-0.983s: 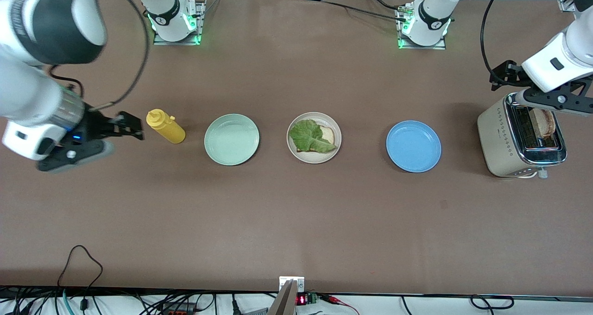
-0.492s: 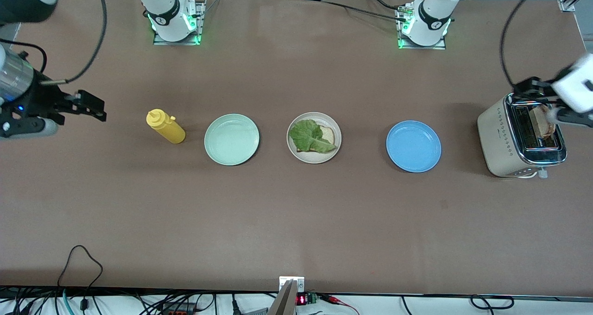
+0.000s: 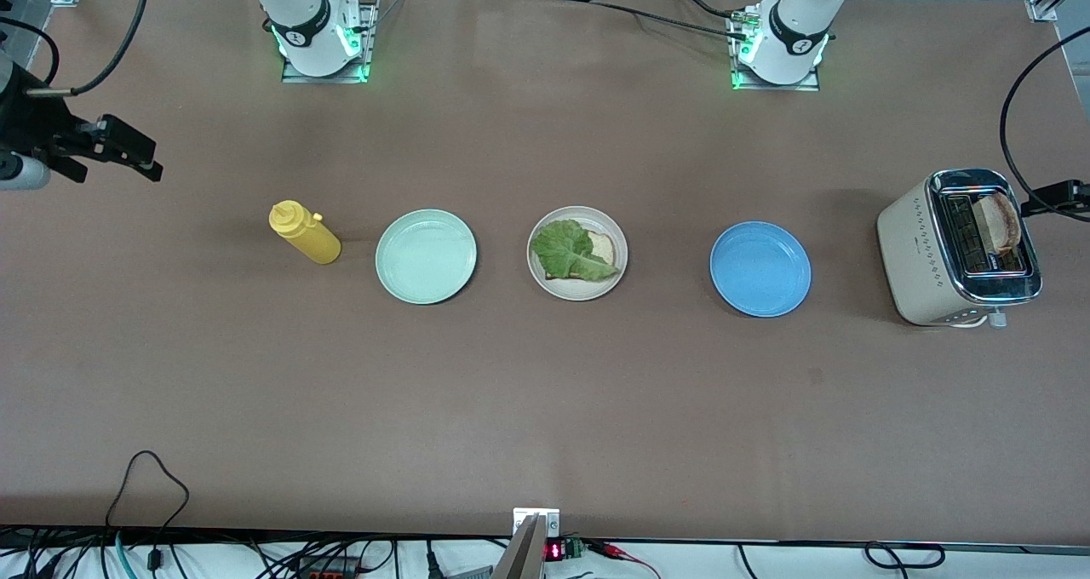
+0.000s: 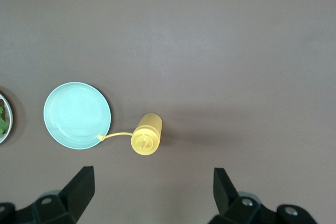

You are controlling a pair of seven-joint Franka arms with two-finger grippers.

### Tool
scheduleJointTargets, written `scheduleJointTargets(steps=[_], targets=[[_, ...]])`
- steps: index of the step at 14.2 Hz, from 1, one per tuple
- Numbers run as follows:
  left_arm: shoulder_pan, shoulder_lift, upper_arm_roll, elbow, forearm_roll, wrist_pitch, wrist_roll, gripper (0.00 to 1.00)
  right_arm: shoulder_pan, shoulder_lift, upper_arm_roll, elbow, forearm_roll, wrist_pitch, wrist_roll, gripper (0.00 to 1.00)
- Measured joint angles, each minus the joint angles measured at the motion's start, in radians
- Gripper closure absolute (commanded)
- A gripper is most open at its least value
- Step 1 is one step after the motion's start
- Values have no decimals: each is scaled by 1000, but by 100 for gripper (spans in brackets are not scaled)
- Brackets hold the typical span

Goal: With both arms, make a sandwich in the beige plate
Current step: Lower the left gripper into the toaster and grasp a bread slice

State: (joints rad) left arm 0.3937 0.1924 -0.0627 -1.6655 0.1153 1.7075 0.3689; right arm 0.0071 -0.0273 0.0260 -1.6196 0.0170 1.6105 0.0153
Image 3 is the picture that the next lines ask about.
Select thin black looped cable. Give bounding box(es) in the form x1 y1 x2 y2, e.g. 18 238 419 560
105 450 190 554

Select black base power cable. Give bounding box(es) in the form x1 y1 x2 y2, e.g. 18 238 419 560
552 0 754 42

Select beige chrome two-slot toaster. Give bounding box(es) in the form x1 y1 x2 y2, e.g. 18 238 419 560
877 168 1044 329

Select aluminium camera mount post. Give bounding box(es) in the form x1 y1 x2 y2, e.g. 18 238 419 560
492 508 561 579

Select beige round plate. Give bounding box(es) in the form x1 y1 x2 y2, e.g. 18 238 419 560
526 205 629 301

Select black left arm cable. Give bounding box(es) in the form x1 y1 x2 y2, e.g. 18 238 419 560
1000 26 1090 215

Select green lettuce leaf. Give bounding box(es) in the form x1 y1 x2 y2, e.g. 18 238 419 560
530 219 620 281

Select red and black clip leads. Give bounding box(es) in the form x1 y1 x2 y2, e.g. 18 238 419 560
588 541 662 579

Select blue round plate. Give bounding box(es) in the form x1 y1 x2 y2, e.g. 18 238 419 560
709 221 812 318

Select yellow squeeze sauce bottle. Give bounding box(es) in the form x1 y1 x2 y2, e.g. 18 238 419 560
268 200 343 266

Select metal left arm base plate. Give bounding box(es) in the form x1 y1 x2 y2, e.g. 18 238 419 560
728 9 823 93

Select toasted bread slice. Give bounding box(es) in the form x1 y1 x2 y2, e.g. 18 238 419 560
545 230 617 282
973 192 1023 255

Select coiled black cable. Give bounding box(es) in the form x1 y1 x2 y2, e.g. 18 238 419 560
864 542 946 570

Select pale green round plate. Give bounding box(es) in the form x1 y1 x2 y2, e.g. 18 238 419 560
375 209 479 306

